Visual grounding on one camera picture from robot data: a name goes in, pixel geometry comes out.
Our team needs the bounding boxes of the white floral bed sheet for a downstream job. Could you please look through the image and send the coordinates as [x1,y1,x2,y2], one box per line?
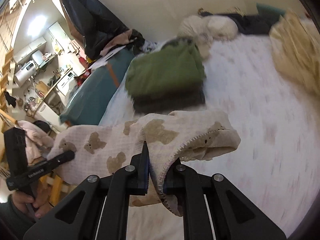
[98,33,320,240]

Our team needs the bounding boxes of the teal bed side padding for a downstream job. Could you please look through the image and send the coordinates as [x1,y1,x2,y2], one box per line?
[59,48,134,126]

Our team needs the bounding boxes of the cream pillow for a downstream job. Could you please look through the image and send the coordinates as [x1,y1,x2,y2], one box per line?
[177,15,239,60]

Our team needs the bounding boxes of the person's left hand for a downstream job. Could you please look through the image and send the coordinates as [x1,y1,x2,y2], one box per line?
[11,181,52,219]

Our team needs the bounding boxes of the dark clothes at headboard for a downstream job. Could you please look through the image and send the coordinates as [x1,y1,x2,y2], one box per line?
[198,8,277,35]

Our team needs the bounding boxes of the folded dark grey garment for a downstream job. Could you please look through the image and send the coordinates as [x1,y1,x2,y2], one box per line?
[132,86,206,114]

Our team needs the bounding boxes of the folded green garment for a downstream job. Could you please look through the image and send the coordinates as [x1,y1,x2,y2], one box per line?
[125,37,206,99]

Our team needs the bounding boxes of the black hanging plastic bag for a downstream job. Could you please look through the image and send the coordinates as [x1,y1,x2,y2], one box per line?
[61,0,128,60]

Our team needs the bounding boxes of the pink bear print pants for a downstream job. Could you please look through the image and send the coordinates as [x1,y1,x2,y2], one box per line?
[47,111,241,216]

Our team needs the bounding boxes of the white water heater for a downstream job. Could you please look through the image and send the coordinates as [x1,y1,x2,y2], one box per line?
[14,60,36,87]

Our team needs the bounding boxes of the cream crumpled quilt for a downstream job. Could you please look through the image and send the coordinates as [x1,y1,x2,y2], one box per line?
[269,10,319,95]

